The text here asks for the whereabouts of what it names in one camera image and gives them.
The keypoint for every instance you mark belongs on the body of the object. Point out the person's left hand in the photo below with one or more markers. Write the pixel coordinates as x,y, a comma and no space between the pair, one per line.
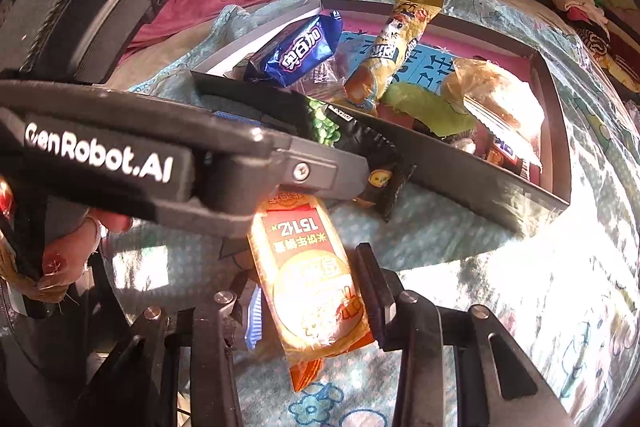
70,252

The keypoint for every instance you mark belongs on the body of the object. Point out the clear floss cake packet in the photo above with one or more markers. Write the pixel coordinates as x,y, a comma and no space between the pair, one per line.
495,97

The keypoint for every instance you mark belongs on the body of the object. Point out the orange cracker packet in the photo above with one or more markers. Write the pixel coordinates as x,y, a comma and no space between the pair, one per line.
310,287

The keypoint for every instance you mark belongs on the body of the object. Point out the teal cat print blanket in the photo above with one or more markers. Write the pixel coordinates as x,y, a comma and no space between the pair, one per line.
440,217

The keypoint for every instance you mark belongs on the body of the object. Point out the pink book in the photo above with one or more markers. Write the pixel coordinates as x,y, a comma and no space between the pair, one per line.
440,62

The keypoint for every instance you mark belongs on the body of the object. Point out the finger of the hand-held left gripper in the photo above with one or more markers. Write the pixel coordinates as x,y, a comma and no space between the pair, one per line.
320,172
235,117

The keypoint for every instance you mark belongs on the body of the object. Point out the dark cardboard box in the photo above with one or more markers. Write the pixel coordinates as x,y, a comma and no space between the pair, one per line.
475,192

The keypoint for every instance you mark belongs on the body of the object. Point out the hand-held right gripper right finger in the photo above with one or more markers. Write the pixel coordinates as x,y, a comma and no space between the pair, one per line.
372,287

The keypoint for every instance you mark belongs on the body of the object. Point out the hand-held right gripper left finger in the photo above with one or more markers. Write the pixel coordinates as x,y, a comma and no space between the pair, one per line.
256,322

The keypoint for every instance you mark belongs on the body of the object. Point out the dark chocolate bar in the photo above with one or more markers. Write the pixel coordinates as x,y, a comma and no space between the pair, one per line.
505,152

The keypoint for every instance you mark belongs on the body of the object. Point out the long yellow snack packet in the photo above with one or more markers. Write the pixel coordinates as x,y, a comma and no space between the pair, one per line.
390,47

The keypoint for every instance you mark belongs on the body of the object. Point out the green snack packet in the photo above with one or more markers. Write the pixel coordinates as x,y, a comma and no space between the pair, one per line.
430,109

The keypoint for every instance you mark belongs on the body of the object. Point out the black green pea packet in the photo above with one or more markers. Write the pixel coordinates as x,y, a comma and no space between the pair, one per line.
325,127

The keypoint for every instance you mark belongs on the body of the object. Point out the blue cookie packet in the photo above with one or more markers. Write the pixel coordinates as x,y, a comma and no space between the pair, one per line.
300,52

